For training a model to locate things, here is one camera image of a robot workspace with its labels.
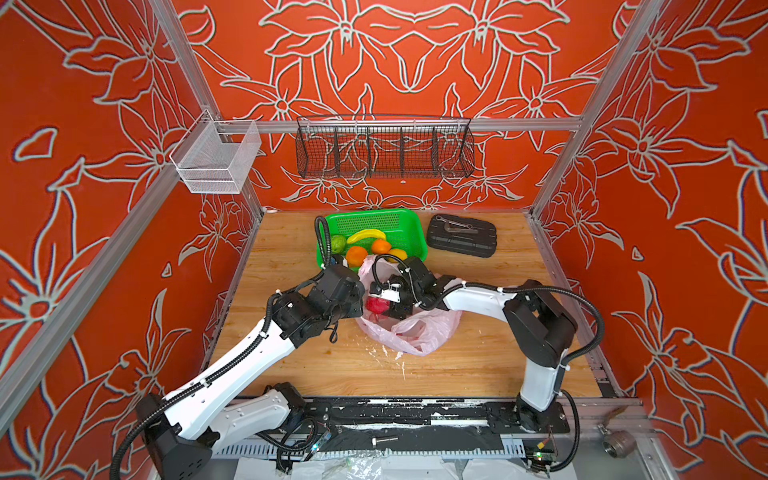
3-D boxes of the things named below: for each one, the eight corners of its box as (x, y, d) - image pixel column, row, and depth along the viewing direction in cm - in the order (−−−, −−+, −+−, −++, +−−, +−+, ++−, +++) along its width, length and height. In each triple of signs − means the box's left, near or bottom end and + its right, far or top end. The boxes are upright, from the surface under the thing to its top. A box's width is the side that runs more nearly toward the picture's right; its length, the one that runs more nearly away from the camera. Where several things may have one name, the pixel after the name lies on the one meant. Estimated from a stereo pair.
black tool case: (426, 251, 109) (428, 239, 103) (427, 225, 117) (430, 212, 112) (492, 259, 106) (498, 246, 101) (488, 231, 115) (494, 218, 109)
